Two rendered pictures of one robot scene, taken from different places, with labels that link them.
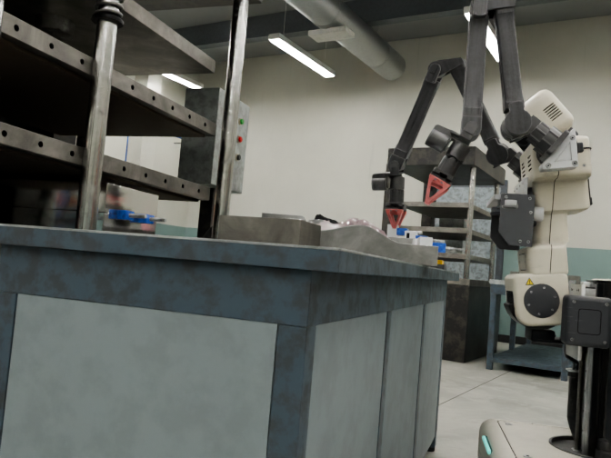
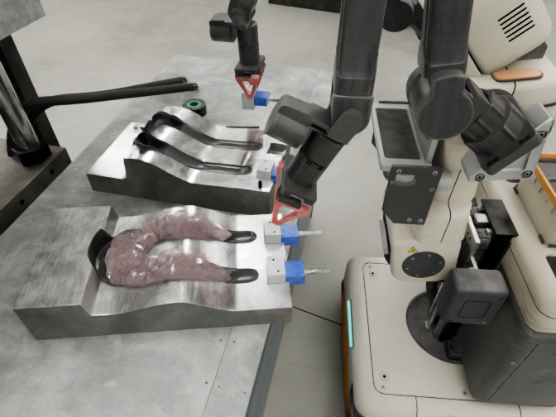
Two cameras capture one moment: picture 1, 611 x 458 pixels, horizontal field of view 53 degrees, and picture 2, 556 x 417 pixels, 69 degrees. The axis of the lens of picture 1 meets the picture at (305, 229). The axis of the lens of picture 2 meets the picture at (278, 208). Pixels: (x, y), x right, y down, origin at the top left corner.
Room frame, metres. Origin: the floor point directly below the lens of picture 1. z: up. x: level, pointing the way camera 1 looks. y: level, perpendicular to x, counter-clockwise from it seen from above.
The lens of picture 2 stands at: (1.29, -0.29, 1.54)
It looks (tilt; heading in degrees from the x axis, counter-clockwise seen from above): 44 degrees down; 353
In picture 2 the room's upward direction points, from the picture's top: straight up
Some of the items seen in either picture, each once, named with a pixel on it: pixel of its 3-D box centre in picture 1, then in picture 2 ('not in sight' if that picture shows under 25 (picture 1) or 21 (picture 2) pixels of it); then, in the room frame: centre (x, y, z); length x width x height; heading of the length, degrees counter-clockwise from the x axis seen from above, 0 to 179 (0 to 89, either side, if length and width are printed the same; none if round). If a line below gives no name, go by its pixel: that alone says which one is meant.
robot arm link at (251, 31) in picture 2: (395, 184); (245, 32); (2.41, -0.34, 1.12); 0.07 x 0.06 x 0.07; 67
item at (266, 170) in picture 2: (425, 240); (284, 175); (2.08, -0.40, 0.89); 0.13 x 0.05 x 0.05; 70
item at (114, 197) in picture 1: (65, 214); not in sight; (1.98, 0.77, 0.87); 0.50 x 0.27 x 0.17; 71
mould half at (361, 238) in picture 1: (347, 241); (169, 262); (1.86, -0.13, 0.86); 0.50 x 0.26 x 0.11; 88
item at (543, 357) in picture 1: (545, 318); not in sight; (6.20, -2.46, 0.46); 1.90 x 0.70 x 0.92; 150
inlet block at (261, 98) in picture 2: (405, 232); (265, 98); (2.39, -0.39, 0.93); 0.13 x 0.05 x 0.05; 70
